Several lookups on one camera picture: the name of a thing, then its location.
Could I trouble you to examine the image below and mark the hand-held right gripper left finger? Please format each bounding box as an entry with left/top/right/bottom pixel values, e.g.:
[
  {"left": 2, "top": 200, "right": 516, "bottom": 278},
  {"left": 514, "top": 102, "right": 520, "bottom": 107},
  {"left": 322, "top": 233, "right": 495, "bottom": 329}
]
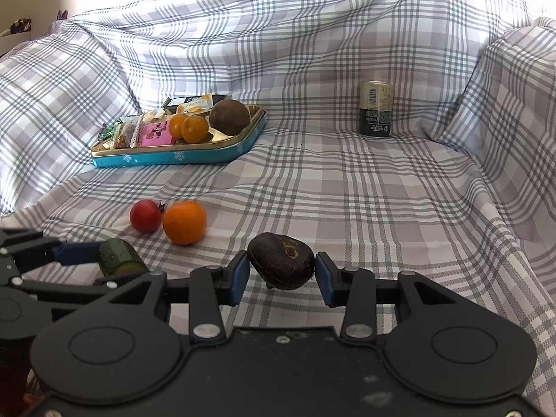
[{"left": 110, "top": 250, "right": 253, "bottom": 343}]

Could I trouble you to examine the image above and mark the green drink can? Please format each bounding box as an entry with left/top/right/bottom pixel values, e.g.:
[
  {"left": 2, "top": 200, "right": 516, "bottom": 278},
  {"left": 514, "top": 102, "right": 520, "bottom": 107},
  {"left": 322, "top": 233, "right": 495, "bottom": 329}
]
[{"left": 359, "top": 80, "right": 394, "bottom": 138}]

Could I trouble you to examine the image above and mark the cardboard box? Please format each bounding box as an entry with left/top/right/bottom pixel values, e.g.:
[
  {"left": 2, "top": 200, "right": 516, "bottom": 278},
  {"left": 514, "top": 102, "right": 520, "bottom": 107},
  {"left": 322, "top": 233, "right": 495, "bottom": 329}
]
[{"left": 0, "top": 17, "right": 32, "bottom": 39}]

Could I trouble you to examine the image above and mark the pink snack packet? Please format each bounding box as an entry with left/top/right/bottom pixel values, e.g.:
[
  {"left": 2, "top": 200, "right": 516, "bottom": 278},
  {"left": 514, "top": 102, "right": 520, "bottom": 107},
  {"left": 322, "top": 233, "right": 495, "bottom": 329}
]
[{"left": 138, "top": 122, "right": 177, "bottom": 148}]

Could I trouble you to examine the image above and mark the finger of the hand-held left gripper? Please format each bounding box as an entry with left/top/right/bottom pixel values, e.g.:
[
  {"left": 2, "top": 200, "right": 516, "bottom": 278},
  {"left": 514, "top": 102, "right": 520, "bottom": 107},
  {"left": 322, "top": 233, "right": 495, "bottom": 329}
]
[
  {"left": 8, "top": 270, "right": 156, "bottom": 310},
  {"left": 0, "top": 227, "right": 104, "bottom": 278}
]

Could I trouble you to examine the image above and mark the brown snack packet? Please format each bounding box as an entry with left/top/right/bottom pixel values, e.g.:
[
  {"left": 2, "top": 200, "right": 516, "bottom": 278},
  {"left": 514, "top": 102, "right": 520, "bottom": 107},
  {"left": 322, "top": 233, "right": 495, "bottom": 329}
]
[{"left": 113, "top": 119, "right": 142, "bottom": 149}]

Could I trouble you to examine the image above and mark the round brown fruit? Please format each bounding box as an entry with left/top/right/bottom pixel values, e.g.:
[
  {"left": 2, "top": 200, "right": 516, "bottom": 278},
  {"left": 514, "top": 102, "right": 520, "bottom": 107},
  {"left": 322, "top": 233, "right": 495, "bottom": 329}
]
[{"left": 209, "top": 98, "right": 252, "bottom": 136}]

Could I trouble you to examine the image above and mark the orange tangerine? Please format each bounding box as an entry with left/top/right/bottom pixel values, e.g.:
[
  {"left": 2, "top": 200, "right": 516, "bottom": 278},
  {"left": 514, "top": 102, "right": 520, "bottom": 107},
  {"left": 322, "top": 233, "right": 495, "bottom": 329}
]
[{"left": 162, "top": 201, "right": 208, "bottom": 246}]

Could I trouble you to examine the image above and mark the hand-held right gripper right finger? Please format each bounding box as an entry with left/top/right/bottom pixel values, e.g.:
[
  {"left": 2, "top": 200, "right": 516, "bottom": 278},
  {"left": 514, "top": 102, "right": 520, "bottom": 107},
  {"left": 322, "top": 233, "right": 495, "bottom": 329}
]
[{"left": 315, "top": 251, "right": 472, "bottom": 343}]

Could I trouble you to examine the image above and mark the red tomato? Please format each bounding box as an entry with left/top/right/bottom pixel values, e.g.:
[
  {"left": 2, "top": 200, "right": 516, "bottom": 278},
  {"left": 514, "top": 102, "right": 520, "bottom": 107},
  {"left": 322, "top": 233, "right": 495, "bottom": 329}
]
[{"left": 129, "top": 199, "right": 164, "bottom": 234}]

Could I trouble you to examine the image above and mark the blue tin tray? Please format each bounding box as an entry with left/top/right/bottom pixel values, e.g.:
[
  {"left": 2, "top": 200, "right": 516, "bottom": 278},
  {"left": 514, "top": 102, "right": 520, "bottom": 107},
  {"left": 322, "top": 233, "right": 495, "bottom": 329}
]
[{"left": 90, "top": 103, "right": 267, "bottom": 169}]

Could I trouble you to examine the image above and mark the cucumber piece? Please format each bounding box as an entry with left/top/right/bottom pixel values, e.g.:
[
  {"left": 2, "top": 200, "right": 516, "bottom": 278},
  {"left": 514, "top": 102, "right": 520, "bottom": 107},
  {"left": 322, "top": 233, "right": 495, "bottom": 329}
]
[{"left": 98, "top": 238, "right": 144, "bottom": 277}]

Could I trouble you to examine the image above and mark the black and white packet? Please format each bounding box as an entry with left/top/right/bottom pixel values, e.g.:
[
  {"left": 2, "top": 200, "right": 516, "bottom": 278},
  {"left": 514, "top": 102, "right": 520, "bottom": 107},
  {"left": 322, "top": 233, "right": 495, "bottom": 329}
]
[{"left": 164, "top": 96, "right": 194, "bottom": 112}]

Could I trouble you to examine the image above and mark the dark brown avocado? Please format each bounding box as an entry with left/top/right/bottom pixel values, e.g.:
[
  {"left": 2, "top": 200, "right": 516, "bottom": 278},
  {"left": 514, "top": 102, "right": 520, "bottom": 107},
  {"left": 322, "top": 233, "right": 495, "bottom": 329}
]
[{"left": 247, "top": 232, "right": 316, "bottom": 291}]

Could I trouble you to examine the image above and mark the small orange kumquat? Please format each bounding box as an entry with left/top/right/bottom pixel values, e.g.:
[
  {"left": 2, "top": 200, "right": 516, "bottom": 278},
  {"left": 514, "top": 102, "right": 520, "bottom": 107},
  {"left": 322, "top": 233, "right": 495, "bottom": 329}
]
[
  {"left": 181, "top": 115, "right": 210, "bottom": 144},
  {"left": 168, "top": 114, "right": 187, "bottom": 140}
]

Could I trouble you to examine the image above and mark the white snack packet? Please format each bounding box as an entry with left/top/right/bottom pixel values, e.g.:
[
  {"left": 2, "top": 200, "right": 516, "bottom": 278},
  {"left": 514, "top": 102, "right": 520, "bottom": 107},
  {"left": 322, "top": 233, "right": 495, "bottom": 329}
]
[{"left": 123, "top": 110, "right": 170, "bottom": 125}]

